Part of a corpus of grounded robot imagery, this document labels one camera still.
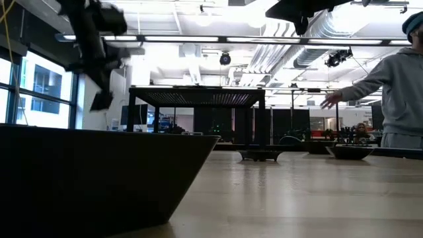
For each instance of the black mounted camera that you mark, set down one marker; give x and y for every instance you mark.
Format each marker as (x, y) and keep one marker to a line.
(337, 58)

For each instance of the large dark-framed window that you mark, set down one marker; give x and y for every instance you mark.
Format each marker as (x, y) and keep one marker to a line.
(46, 82)

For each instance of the black perforated metal stand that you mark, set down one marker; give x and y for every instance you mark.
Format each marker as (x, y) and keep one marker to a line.
(198, 96)

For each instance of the black wavy round plate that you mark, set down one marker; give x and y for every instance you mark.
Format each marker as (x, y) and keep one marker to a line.
(261, 155)
(350, 152)

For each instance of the person's hand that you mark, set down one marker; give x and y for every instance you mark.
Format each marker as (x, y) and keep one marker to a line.
(331, 99)

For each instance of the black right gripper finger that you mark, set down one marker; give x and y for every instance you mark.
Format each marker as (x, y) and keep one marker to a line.
(301, 26)
(274, 13)

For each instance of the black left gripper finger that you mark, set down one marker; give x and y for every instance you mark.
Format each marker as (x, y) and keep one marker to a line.
(101, 102)
(99, 81)

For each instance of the black monitor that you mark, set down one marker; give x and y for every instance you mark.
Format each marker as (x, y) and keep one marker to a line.
(133, 114)

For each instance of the person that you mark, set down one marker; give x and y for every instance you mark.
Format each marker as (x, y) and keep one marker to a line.
(361, 129)
(400, 92)

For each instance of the black aluminium rig frame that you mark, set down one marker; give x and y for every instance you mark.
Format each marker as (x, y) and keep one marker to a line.
(223, 39)

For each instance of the black overhead camera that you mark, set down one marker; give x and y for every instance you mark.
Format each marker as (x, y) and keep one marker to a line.
(225, 59)

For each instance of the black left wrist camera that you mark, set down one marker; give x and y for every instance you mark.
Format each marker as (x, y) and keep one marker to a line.
(114, 20)

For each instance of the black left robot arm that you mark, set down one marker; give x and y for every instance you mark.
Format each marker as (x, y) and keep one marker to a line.
(71, 6)

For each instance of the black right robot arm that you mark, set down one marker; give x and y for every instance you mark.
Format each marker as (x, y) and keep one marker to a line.
(333, 5)

